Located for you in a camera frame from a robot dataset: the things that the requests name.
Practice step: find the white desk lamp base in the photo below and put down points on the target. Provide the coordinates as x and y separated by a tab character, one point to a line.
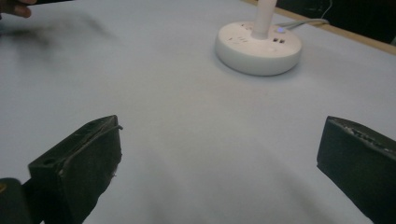
258	46

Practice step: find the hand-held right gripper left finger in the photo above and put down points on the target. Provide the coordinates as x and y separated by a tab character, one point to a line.
84	168

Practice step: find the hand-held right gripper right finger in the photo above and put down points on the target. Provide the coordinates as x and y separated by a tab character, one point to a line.
358	168

